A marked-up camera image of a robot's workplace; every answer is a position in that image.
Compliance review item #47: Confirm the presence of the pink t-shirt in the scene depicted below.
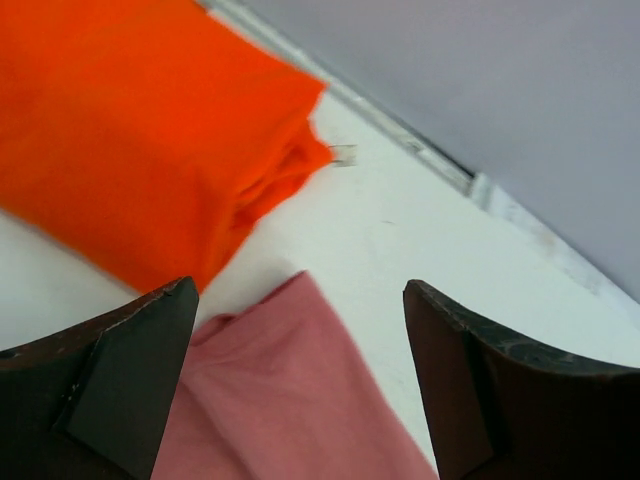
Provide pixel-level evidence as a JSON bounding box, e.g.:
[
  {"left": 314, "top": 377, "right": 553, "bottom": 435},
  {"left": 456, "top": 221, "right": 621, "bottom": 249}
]
[{"left": 153, "top": 272, "right": 435, "bottom": 480}]

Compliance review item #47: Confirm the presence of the folded orange t-shirt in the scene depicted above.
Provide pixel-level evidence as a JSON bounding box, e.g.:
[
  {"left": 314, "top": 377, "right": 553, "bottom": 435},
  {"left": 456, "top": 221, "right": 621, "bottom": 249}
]
[{"left": 1, "top": 1, "right": 332, "bottom": 292}]

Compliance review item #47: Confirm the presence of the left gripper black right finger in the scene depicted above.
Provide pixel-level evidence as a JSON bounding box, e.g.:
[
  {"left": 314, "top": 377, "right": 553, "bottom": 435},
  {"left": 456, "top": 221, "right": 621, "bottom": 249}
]
[{"left": 403, "top": 280, "right": 639, "bottom": 479}]

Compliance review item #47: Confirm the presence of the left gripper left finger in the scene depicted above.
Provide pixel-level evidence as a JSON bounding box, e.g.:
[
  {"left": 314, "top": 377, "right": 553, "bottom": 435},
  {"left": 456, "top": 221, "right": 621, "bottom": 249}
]
[{"left": 1, "top": 277, "right": 199, "bottom": 479}]

